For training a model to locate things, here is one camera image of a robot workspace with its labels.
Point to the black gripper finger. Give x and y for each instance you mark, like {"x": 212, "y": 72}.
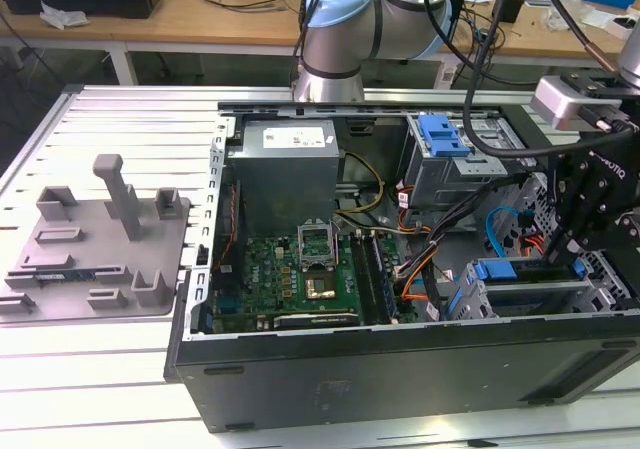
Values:
{"x": 620, "y": 231}
{"x": 565, "y": 194}

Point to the hard disk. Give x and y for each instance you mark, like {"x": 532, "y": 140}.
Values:
{"x": 495, "y": 269}

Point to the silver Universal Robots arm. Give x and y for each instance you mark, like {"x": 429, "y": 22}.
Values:
{"x": 330, "y": 44}

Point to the grey metal disk bay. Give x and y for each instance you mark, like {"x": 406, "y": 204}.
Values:
{"x": 597, "y": 296}

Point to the grey optical drive cage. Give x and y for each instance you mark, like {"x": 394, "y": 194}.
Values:
{"x": 440, "y": 179}

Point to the blue plastic drive latch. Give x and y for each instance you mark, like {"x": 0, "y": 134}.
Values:
{"x": 440, "y": 136}

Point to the white open box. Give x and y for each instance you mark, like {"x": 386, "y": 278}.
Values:
{"x": 617, "y": 31}

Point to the white label tag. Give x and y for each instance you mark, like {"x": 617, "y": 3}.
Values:
{"x": 447, "y": 76}

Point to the clear plastic bags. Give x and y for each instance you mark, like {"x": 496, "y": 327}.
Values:
{"x": 595, "y": 19}

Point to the small black box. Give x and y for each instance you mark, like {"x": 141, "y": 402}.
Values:
{"x": 515, "y": 11}

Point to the black RAM slot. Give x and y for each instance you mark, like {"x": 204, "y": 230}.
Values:
{"x": 387, "y": 276}
{"x": 380, "y": 278}
{"x": 371, "y": 279}
{"x": 363, "y": 279}

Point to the thin metal locking lever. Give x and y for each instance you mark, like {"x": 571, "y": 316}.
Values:
{"x": 336, "y": 239}

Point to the black PC case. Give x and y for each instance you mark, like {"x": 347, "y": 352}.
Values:
{"x": 400, "y": 379}

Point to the CPU socket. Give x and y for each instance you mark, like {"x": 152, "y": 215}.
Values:
{"x": 320, "y": 288}

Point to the black graphics card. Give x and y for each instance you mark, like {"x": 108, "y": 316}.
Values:
{"x": 315, "y": 319}

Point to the grey power supply unit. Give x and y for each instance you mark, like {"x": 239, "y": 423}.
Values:
{"x": 285, "y": 179}

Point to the green motherboard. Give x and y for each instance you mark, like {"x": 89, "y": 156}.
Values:
{"x": 270, "y": 269}

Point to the grey parts rack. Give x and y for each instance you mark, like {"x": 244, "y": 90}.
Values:
{"x": 100, "y": 249}

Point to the RAM stick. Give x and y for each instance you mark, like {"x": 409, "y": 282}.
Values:
{"x": 55, "y": 276}

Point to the crumpled white plastic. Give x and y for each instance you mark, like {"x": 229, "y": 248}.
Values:
{"x": 62, "y": 16}

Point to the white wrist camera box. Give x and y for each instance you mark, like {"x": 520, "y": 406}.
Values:
{"x": 565, "y": 104}

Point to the wooden desk white frame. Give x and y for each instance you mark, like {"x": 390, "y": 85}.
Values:
{"x": 200, "y": 29}

